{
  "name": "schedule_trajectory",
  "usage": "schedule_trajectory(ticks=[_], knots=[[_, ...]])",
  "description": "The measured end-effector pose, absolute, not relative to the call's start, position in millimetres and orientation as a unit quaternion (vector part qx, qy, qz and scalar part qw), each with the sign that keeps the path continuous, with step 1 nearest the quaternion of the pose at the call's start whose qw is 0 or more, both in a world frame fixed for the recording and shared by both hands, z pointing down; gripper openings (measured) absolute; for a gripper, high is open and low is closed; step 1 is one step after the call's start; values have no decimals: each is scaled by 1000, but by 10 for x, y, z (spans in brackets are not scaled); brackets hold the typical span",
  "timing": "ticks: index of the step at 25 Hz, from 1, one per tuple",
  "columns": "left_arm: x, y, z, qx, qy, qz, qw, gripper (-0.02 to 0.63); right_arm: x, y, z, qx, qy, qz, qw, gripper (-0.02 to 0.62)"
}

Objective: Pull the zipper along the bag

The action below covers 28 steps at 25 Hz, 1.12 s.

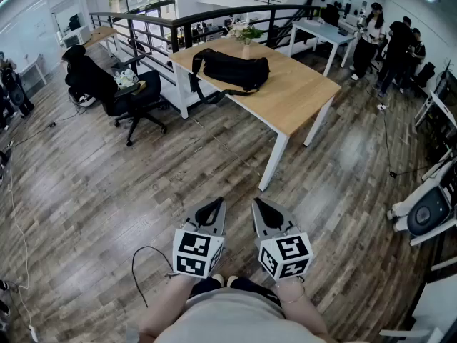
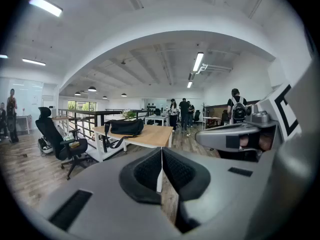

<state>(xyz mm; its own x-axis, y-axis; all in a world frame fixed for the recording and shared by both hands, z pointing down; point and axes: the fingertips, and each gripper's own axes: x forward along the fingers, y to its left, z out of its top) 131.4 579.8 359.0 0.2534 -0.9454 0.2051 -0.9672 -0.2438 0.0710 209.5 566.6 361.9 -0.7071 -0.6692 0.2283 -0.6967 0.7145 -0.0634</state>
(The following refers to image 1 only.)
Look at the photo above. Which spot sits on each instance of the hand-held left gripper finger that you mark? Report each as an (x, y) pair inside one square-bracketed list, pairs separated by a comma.
[(191, 218), (221, 223)]

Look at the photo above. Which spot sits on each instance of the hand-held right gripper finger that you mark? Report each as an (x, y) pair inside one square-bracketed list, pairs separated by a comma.
[(285, 220), (256, 223)]

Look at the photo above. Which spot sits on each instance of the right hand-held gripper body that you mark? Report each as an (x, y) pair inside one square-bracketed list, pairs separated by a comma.
[(289, 248)]

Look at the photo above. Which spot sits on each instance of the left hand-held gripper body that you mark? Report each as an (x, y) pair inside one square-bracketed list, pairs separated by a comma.
[(193, 248)]

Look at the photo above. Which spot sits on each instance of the black duffel bag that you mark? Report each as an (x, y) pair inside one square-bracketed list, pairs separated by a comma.
[(235, 70)]

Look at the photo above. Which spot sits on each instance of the person's left forearm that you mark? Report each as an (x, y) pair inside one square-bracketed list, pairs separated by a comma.
[(168, 306)]

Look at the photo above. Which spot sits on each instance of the person's right forearm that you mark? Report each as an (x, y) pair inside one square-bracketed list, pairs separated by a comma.
[(303, 314)]

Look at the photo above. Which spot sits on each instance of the person's left shoe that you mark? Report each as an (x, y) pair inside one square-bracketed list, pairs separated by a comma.
[(218, 280)]

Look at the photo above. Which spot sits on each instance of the person's shoe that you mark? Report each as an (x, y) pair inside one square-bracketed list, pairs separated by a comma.
[(218, 280), (232, 281)]

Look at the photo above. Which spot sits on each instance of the person's black trousers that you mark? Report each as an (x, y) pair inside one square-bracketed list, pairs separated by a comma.
[(257, 288)]

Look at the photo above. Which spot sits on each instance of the person's right shoe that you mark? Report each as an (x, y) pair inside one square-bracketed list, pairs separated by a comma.
[(232, 281)]

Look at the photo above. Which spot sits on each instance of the person's grey shirt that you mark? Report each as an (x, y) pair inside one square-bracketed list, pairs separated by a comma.
[(232, 320)]

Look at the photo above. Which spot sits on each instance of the wooden table with white legs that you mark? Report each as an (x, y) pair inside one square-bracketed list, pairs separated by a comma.
[(296, 95)]

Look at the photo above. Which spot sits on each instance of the tan wooden box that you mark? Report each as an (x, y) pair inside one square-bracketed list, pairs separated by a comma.
[(141, 85)]

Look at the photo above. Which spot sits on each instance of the white wheeled robot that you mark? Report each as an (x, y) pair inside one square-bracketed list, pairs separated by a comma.
[(428, 209)]

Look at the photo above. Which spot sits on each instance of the white power strip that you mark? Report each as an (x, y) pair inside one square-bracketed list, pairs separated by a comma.
[(382, 107)]

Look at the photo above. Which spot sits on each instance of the white flower bunch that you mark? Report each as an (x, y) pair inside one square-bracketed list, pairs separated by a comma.
[(125, 79)]

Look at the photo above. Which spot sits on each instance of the black office chair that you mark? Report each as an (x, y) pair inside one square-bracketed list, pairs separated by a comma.
[(93, 80), (331, 14), (425, 74)]

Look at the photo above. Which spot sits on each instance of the black metal railing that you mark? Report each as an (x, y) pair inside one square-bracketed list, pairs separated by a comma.
[(174, 38)]

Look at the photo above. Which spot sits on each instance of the flower vase with pink flowers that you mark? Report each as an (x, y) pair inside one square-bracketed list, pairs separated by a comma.
[(250, 33)]

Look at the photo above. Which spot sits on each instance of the small white table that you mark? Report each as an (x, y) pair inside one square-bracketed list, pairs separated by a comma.
[(442, 109)]

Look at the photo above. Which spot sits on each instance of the long white table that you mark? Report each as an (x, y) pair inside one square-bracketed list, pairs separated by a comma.
[(321, 30)]

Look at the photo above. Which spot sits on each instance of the wooden desk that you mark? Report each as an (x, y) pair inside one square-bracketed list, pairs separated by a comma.
[(103, 32)]

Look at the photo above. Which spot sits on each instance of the white box appliance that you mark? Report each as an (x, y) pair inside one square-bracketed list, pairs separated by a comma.
[(76, 36)]

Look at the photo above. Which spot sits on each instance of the white metal frame desk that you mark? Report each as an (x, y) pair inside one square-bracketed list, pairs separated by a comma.
[(439, 309)]

